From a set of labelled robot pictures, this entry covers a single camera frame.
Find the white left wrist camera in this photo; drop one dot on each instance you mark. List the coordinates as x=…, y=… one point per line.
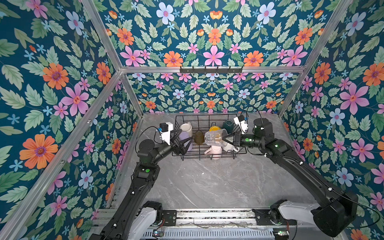
x=165, y=130

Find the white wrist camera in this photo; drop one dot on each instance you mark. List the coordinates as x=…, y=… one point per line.
x=165, y=130
x=242, y=123

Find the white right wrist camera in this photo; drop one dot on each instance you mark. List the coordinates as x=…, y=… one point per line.
x=242, y=123

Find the cream faceted mug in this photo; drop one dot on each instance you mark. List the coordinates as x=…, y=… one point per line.
x=229, y=148

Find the white mug red inside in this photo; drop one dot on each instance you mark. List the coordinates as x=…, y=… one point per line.
x=187, y=127

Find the black hook rail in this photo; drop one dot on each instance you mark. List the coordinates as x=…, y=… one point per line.
x=210, y=70

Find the white mug pink handle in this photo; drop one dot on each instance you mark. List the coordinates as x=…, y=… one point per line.
x=215, y=152

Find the black wire dish rack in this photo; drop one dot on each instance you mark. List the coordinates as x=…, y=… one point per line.
x=203, y=123

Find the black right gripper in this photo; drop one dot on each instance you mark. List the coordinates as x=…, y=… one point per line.
x=236, y=139

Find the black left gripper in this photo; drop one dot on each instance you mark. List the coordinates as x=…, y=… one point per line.
x=178, y=150

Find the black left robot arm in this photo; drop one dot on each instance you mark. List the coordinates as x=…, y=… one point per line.
x=131, y=220

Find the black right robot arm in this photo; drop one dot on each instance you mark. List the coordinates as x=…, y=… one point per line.
x=334, y=210

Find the clear glass cup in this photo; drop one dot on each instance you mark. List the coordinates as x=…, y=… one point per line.
x=215, y=138

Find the lilac plastic cup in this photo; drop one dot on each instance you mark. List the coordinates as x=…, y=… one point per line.
x=189, y=141

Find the olive green glass cup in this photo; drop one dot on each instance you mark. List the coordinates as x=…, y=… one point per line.
x=199, y=138

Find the dark green mug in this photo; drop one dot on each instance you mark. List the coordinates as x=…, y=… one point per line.
x=229, y=126

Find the yellow mug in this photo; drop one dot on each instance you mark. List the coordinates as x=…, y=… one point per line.
x=214, y=128

